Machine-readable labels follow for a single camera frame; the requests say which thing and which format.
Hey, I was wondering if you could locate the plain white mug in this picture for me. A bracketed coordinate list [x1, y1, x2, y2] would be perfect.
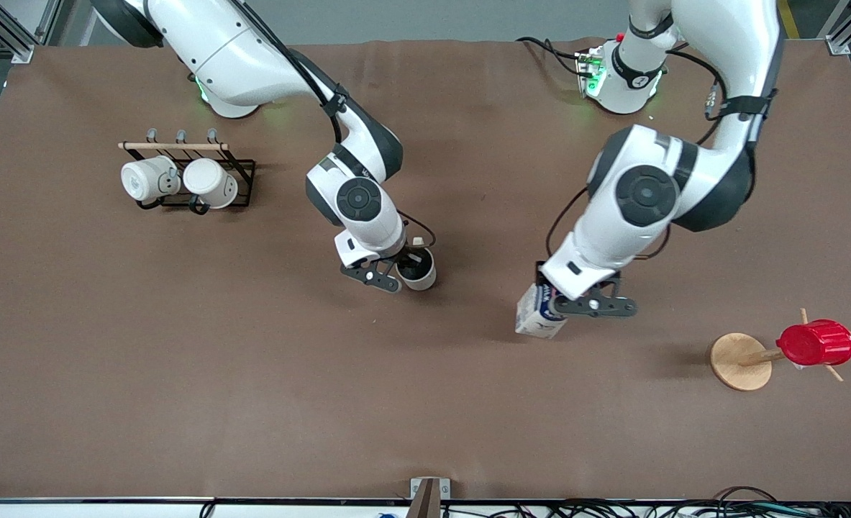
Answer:
[183, 158, 239, 209]

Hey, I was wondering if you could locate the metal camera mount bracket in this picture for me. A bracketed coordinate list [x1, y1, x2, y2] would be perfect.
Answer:
[405, 477, 451, 518]

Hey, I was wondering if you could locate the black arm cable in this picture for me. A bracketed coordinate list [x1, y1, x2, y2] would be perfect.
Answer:
[238, 0, 437, 249]
[546, 47, 729, 261]

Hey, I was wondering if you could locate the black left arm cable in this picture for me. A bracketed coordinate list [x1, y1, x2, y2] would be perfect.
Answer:
[546, 47, 729, 261]

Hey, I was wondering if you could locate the black cable bundle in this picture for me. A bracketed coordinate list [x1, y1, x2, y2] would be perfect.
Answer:
[440, 487, 851, 518]

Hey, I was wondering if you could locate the blue white milk carton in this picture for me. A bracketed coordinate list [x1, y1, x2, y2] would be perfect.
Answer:
[515, 283, 568, 339]

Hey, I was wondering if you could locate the aluminium frame profile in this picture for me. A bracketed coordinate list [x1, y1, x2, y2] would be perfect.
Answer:
[818, 0, 851, 55]
[0, 0, 63, 64]

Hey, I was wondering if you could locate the red plastic cup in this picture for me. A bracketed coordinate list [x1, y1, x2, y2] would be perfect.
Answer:
[776, 319, 851, 367]

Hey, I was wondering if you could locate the wooden mug tree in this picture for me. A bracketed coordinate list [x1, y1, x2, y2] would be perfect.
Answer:
[710, 308, 851, 392]

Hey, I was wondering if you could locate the black wire mug rack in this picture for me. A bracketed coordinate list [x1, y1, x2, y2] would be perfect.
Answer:
[118, 128, 256, 215]

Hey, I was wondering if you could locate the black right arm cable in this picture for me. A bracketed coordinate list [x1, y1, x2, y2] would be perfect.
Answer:
[238, 0, 437, 249]

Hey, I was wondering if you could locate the grey white mug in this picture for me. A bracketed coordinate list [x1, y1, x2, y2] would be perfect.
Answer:
[396, 237, 437, 291]

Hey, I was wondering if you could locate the white mug with face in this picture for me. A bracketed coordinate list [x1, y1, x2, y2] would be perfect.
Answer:
[121, 156, 181, 204]

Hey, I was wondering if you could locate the black left base cable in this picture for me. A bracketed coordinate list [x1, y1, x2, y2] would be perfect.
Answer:
[516, 36, 593, 77]

